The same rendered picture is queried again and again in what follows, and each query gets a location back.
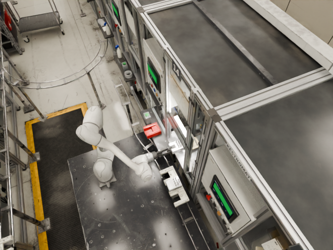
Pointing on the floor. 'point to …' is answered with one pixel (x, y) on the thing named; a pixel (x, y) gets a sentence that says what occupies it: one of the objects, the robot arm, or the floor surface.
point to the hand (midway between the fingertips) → (172, 148)
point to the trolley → (36, 21)
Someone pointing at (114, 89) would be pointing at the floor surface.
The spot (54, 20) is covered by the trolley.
